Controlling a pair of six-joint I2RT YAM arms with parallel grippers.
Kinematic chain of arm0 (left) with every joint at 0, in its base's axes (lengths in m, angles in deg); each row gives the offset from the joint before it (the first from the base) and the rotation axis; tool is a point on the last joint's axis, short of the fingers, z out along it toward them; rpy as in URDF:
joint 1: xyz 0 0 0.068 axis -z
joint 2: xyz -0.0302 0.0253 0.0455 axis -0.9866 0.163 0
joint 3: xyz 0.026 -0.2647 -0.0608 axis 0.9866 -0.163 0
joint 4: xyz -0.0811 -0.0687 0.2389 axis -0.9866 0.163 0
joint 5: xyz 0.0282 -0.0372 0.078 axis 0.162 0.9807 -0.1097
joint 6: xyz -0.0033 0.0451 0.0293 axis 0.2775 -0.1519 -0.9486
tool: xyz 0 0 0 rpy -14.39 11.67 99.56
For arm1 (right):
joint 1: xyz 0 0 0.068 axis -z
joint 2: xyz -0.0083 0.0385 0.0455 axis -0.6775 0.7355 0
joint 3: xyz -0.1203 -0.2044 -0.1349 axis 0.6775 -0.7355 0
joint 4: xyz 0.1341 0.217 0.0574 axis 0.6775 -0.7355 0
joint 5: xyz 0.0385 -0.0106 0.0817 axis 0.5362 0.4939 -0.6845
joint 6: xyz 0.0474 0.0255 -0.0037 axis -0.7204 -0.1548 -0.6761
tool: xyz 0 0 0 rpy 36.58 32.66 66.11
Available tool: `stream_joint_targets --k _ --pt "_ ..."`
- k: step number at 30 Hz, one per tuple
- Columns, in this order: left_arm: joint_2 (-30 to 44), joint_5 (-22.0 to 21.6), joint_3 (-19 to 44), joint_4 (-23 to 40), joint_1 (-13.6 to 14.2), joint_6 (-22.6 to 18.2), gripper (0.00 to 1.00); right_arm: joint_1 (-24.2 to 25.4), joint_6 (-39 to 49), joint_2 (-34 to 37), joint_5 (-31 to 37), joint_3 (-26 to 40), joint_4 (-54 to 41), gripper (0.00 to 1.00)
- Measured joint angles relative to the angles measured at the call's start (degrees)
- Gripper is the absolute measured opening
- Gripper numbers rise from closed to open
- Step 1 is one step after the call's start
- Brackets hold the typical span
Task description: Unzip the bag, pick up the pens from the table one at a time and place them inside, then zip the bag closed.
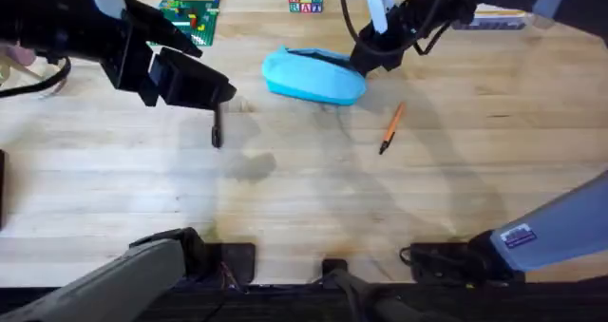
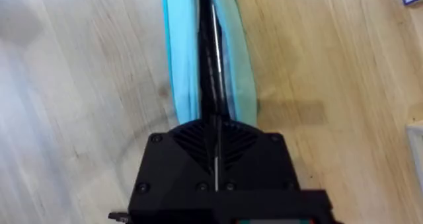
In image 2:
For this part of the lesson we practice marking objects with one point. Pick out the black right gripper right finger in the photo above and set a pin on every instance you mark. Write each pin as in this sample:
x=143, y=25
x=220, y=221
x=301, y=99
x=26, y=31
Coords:
x=257, y=161

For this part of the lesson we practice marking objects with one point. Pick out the light blue zip bag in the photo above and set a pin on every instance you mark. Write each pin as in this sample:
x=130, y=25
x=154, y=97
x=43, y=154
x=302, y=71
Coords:
x=180, y=52

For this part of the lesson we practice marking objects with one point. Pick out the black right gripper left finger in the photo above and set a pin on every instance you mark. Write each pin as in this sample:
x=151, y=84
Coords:
x=165, y=164

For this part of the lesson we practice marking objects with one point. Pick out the white flat object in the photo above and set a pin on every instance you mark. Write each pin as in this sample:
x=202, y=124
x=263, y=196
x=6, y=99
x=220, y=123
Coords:
x=416, y=151

